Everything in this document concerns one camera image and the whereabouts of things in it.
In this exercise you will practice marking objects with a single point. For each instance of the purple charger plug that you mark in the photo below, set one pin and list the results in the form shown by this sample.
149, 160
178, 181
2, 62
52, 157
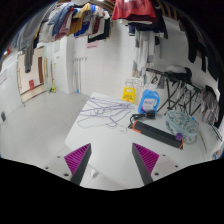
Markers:
179, 136

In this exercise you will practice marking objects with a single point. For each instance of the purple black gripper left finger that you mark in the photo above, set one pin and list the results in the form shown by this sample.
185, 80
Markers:
77, 162

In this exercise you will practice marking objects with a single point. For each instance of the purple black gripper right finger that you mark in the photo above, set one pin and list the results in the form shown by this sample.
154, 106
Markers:
145, 160

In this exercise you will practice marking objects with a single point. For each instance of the red hanging garment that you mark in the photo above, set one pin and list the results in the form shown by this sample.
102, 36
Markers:
125, 8

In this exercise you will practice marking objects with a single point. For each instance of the black folding drying rack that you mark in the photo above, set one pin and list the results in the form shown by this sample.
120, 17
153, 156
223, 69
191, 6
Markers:
182, 94

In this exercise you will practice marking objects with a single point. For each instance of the row of hanging clothes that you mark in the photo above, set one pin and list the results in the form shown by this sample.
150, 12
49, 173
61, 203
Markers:
55, 22

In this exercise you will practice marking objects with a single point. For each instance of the blue detergent bottle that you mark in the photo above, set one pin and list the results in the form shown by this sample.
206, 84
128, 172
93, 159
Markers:
149, 101

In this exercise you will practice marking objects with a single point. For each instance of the grey cloth on rack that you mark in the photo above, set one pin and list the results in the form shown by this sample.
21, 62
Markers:
209, 106

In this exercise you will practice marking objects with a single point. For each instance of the white mop handles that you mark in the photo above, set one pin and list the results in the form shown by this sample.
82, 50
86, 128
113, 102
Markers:
77, 73

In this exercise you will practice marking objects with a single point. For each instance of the black orange power strip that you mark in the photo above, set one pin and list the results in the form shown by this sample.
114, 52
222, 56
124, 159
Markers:
157, 134

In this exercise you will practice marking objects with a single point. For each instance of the yellow wet floor sign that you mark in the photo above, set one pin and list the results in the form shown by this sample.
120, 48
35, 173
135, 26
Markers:
129, 94

